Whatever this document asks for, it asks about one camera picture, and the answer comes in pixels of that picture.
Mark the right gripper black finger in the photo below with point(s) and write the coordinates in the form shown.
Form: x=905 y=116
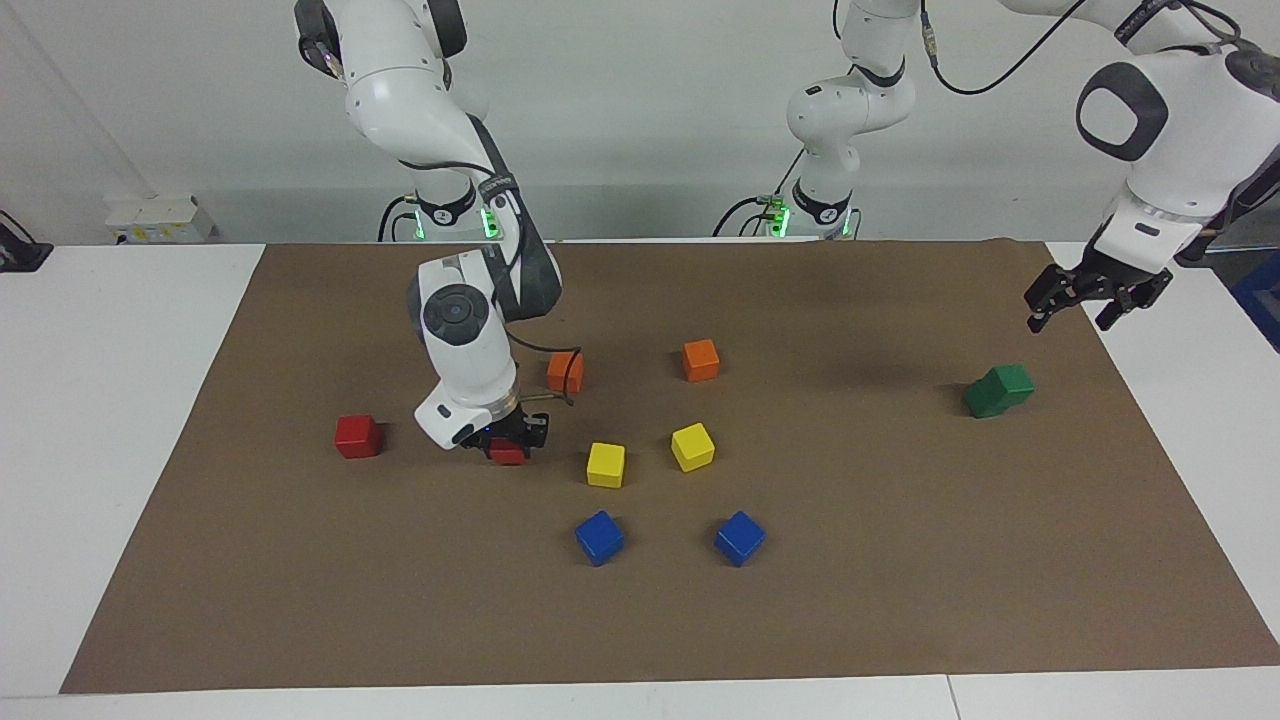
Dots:
x=480 y=450
x=537 y=444

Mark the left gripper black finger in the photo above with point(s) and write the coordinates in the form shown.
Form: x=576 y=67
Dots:
x=1112 y=312
x=1042 y=308

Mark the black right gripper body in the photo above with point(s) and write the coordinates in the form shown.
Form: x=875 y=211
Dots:
x=515 y=430

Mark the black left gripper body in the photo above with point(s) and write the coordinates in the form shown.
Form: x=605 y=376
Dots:
x=1110 y=275

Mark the red wooden block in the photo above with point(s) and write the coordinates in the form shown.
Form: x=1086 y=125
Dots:
x=357 y=436
x=508 y=456

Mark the green wooden block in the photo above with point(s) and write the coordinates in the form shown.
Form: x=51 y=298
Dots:
x=1015 y=380
x=980 y=403

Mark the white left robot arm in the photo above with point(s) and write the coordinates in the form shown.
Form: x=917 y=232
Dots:
x=1180 y=150

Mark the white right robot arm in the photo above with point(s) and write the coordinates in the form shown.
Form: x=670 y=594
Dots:
x=465 y=370

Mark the orange wooden block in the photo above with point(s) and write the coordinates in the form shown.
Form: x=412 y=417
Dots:
x=560 y=375
x=700 y=360

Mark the yellow wooden block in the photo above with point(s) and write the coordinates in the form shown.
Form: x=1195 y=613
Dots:
x=605 y=465
x=692 y=446

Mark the black stand pole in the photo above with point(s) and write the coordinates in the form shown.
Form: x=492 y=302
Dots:
x=1192 y=252

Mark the blue wooden block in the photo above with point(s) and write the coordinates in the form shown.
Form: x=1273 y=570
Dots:
x=740 y=537
x=599 y=537

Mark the blue box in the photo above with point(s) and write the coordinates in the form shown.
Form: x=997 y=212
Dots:
x=1262 y=300

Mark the brown table mat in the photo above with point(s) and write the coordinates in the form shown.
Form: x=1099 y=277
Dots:
x=400 y=600

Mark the white power strip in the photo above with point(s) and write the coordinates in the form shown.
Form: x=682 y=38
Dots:
x=160 y=215

